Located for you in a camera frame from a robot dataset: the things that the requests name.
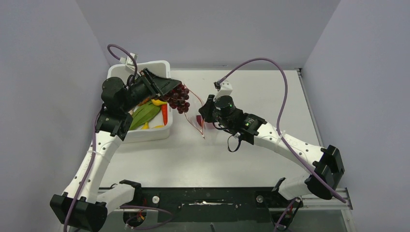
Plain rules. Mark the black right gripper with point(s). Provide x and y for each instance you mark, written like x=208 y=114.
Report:
x=206 y=110

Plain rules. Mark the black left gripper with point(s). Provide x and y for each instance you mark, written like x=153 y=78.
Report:
x=163 y=85

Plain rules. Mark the magenta toy fruit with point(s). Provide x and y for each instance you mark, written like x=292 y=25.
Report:
x=203 y=124

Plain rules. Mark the clear zip top bag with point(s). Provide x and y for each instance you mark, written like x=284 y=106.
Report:
x=195 y=103

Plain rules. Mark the purple toy grape bunch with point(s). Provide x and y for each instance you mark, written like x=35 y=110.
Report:
x=178 y=98

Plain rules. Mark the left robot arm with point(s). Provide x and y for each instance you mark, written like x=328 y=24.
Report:
x=80 y=205

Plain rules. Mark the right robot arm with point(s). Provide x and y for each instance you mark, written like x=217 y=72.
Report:
x=324 y=166

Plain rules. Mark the white plastic bin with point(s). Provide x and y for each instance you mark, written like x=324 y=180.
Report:
x=157 y=129

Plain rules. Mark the yellow toy banana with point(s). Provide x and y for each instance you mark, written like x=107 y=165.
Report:
x=158 y=102

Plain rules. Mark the red toy chili pepper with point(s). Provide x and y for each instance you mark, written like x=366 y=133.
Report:
x=164 y=113

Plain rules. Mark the green toy vegetable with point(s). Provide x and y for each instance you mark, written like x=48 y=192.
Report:
x=144 y=114

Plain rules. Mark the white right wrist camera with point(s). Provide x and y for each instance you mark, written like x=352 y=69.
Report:
x=223 y=89

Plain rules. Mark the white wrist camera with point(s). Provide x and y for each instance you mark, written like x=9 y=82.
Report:
x=223 y=89
x=128 y=62

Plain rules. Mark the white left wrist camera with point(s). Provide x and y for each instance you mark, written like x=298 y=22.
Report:
x=128 y=62

